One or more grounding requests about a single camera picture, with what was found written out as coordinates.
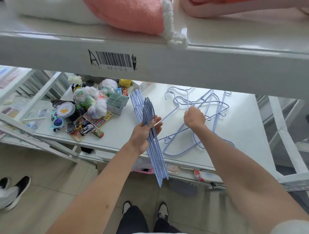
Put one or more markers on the person's left hand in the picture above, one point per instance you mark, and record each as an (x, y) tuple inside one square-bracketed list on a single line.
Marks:
[(142, 136)]

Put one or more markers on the person's right hand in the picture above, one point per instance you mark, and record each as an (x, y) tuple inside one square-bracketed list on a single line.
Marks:
[(194, 118)]

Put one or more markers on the pile of lilac hangers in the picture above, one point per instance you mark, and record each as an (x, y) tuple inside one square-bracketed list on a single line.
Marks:
[(210, 103)]

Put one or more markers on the gathered bunch of blue hangers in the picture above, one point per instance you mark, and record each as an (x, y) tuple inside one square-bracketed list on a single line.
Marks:
[(158, 168)]

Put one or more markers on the person's right forearm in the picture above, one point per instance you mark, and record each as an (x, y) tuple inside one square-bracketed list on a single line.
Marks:
[(241, 173)]

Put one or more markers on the person's left forearm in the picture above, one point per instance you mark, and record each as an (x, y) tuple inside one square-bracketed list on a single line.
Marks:
[(96, 192)]

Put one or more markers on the person's left shoe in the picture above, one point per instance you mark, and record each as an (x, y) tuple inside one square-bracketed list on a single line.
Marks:
[(126, 207)]

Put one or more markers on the person's shoe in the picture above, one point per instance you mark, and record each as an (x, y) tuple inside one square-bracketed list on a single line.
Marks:
[(163, 211), (4, 183), (20, 190), (126, 207)]

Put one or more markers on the person's right shoe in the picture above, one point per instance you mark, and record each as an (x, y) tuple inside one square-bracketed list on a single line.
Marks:
[(163, 211)]

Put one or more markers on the person's black trousers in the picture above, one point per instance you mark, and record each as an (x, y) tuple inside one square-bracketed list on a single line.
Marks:
[(135, 221)]

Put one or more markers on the pink basket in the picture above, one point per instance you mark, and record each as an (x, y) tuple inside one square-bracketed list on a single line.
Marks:
[(144, 170)]

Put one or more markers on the peach packet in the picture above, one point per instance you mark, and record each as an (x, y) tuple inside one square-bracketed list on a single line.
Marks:
[(172, 168)]

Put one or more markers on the red green toy car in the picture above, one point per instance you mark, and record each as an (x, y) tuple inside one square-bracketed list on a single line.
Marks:
[(97, 133)]

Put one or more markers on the colourful dotted sticker sheet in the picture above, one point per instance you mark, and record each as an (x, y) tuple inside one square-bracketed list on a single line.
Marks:
[(99, 120)]

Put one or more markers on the white table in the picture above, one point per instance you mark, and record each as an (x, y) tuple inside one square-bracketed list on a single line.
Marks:
[(241, 120)]

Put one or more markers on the orange toy car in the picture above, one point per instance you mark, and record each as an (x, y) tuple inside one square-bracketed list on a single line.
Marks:
[(124, 91)]

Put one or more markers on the white pink box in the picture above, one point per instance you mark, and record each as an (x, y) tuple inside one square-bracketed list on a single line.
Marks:
[(142, 85)]

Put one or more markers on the small blue packet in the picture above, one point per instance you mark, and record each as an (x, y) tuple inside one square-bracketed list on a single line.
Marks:
[(119, 90)]

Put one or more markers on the white mesh bag purple contents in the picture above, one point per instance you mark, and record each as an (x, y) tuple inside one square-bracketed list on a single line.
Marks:
[(97, 109)]

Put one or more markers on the white metal shelf board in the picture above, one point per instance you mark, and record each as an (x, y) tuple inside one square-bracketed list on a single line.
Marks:
[(217, 70)]

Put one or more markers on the yellow snack packet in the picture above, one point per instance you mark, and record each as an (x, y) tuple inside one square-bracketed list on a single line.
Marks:
[(125, 82)]

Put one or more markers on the silver black toy car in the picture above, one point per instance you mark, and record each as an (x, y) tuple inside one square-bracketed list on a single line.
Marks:
[(86, 129)]

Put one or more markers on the green cap bottle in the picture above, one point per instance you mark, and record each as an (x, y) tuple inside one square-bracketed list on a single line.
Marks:
[(106, 91)]

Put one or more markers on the red white packet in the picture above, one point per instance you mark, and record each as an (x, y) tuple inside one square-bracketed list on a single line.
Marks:
[(205, 176)]

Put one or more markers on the small black toy car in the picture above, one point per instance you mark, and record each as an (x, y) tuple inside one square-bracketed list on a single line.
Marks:
[(85, 122)]

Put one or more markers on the white plastic bag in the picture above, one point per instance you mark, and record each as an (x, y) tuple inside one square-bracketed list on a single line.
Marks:
[(108, 83)]

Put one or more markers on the yellow toy car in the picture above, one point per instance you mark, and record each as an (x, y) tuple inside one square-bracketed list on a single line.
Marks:
[(78, 125)]

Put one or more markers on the dark grey floor mat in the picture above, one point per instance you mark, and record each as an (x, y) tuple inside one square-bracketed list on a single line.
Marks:
[(183, 187)]

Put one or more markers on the white mesh bag green contents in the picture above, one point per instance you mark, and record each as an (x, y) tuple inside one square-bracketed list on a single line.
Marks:
[(85, 96)]

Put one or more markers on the black round jar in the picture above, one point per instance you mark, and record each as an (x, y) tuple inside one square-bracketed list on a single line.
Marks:
[(90, 83)]

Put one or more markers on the round tin white lid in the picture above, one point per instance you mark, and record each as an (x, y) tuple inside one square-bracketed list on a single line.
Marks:
[(65, 109)]

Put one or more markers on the barcode sticker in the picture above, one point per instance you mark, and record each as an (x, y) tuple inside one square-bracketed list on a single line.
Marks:
[(113, 59)]

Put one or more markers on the yellow black toy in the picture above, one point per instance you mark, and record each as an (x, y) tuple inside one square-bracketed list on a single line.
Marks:
[(75, 87)]

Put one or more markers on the teal toy sunglasses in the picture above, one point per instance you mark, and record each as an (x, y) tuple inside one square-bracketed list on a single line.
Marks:
[(57, 122)]

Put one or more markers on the white artificial flower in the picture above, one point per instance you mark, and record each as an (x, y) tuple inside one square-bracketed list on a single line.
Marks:
[(74, 79)]

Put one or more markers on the black sunglasses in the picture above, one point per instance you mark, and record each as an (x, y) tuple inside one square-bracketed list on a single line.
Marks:
[(59, 103)]

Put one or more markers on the pink fluffy towel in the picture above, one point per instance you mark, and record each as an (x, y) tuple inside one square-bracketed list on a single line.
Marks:
[(125, 14)]

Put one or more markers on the white fluffy towel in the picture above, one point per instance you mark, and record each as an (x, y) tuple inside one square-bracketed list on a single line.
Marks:
[(60, 12)]

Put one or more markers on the white metal rack frame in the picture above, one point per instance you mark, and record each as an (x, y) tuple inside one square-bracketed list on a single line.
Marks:
[(288, 135), (41, 96)]

